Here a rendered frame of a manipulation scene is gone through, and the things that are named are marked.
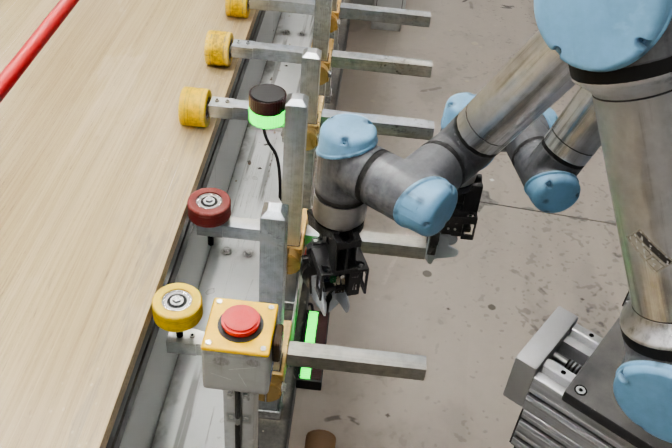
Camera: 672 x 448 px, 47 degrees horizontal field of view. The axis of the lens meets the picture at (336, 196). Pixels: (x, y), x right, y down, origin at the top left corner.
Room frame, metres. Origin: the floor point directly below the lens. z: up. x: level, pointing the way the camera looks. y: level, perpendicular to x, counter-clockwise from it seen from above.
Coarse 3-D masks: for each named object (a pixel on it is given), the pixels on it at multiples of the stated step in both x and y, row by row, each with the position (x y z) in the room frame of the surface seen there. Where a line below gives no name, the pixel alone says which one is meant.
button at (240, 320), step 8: (224, 312) 0.53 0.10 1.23; (232, 312) 0.53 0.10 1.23; (240, 312) 0.53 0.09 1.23; (248, 312) 0.53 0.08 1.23; (256, 312) 0.54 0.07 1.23; (224, 320) 0.52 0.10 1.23; (232, 320) 0.52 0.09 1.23; (240, 320) 0.52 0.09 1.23; (248, 320) 0.52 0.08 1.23; (256, 320) 0.52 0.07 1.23; (224, 328) 0.51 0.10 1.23; (232, 328) 0.51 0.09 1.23; (240, 328) 0.51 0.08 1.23; (248, 328) 0.51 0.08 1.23; (256, 328) 0.52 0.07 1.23; (240, 336) 0.51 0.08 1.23
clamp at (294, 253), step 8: (304, 208) 1.12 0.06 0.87; (304, 216) 1.10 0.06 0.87; (304, 224) 1.08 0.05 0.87; (304, 232) 1.06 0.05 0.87; (304, 240) 1.05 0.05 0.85; (288, 248) 1.01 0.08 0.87; (296, 248) 1.01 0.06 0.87; (288, 256) 0.99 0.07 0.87; (296, 256) 1.00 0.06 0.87; (288, 264) 0.99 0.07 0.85; (296, 264) 0.99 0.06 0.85; (288, 272) 0.99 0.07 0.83
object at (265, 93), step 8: (256, 88) 1.05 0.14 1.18; (264, 88) 1.05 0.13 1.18; (272, 88) 1.05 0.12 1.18; (280, 88) 1.05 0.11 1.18; (256, 96) 1.02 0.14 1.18; (264, 96) 1.02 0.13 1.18; (272, 96) 1.03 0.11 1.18; (280, 96) 1.03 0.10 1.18; (264, 136) 1.03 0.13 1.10; (280, 168) 1.03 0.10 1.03; (280, 176) 1.03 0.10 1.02; (280, 184) 1.03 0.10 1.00; (280, 192) 1.03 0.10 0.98; (280, 200) 1.03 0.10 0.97
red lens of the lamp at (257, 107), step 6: (252, 102) 1.02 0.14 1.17; (258, 102) 1.01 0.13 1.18; (276, 102) 1.01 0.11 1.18; (282, 102) 1.02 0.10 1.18; (252, 108) 1.02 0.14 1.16; (258, 108) 1.01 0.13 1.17; (264, 108) 1.01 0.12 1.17; (270, 108) 1.01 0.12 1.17; (276, 108) 1.01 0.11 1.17; (282, 108) 1.02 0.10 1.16; (264, 114) 1.01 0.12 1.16; (270, 114) 1.01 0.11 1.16; (276, 114) 1.01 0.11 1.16
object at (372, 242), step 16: (224, 224) 1.07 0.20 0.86; (240, 224) 1.07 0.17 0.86; (256, 224) 1.08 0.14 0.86; (256, 240) 1.06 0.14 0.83; (368, 240) 1.06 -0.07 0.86; (384, 240) 1.07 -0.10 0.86; (400, 240) 1.07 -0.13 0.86; (416, 240) 1.07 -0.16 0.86; (400, 256) 1.06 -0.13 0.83; (416, 256) 1.06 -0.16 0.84
